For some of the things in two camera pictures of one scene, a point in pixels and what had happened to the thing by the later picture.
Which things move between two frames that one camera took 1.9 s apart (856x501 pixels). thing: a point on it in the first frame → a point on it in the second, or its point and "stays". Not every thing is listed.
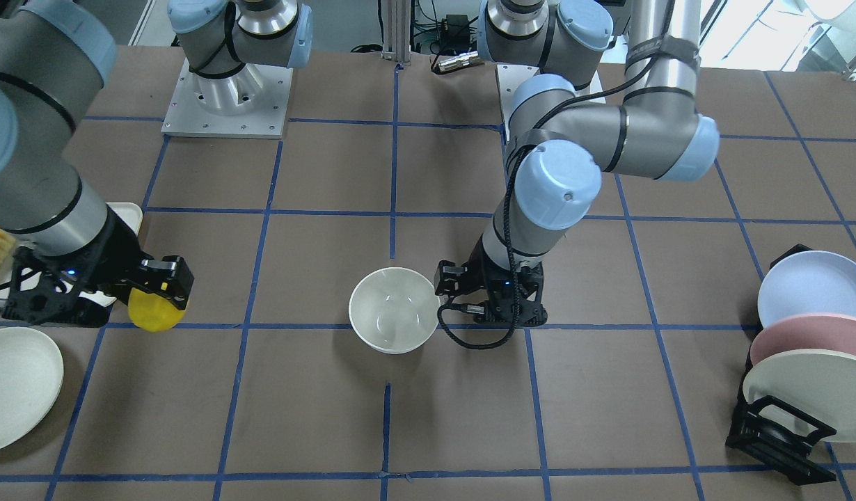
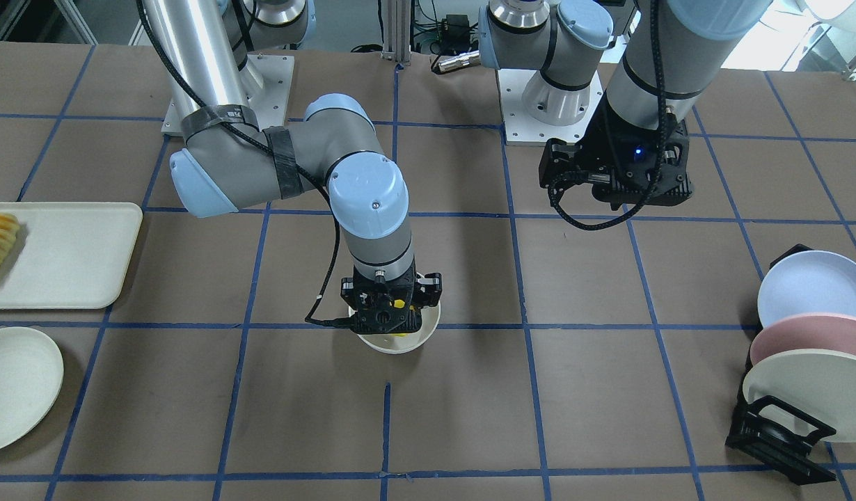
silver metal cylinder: (458, 61) stays
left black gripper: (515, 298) → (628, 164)
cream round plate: (22, 380) stays
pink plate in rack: (814, 331) stays
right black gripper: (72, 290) → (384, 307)
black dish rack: (777, 434) stays
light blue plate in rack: (815, 282) stays
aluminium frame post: (397, 28) stays
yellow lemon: (153, 312) → (399, 304)
